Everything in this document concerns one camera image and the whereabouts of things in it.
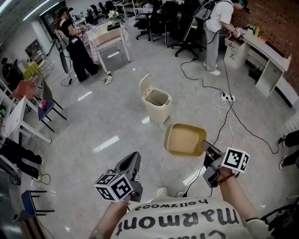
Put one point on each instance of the pink cloth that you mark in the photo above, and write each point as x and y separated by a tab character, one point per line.
23	89

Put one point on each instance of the black box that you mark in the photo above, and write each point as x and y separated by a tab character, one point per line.
113	26

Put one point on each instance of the white table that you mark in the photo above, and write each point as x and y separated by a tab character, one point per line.
16	119

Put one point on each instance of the white flower bunch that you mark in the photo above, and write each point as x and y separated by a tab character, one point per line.
108	80

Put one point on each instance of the wooden table with checked cloth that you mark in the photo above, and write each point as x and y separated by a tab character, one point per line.
105	35

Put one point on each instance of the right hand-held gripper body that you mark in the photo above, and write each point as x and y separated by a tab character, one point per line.
234	159

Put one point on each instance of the orange object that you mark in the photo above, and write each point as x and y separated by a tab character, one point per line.
262	39

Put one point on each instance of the person's right forearm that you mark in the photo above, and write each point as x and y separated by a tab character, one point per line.
236	196

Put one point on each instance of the white drawer cabinet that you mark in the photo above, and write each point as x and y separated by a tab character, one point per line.
233	58

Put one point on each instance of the black bag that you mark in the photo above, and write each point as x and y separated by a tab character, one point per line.
285	224

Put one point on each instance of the grey shelf unit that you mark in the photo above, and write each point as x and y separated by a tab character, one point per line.
35	51

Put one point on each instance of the person's white printed shirt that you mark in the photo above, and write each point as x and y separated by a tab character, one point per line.
175	221

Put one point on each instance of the person's left forearm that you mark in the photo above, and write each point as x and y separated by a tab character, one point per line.
109	214

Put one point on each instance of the yellow bottle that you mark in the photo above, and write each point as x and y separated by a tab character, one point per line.
257	32

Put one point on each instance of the grey chair with blue seat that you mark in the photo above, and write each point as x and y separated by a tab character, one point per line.
47	93

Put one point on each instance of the black crate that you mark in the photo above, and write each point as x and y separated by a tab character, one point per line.
255	74

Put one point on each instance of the black office chair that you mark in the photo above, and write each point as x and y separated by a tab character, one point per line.
142	23
167	16
189	23

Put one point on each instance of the blue chair with black legs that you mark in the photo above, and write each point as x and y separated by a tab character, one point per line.
28	200

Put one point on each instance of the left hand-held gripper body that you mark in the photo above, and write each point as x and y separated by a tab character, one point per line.
116	187

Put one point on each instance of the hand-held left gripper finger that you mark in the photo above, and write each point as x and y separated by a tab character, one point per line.
122	164
137	166

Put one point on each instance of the red cup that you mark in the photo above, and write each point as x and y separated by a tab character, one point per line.
109	73

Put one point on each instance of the white radiator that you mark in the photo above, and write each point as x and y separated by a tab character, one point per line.
293	122

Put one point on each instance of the person's white left shoe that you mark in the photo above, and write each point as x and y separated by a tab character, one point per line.
161	192

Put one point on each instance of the white power strip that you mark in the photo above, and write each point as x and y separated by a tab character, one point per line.
227	97

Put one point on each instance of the cream trash bin with lid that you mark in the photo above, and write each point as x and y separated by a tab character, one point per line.
156	112

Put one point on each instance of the person's white shoe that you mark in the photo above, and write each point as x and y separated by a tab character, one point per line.
161	192
180	194

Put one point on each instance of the long white desk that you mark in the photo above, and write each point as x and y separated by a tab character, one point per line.
268	51

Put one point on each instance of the person's white right shoe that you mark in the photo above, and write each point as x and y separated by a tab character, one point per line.
180	194

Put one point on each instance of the white flowers in vase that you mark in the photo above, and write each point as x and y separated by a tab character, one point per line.
113	14

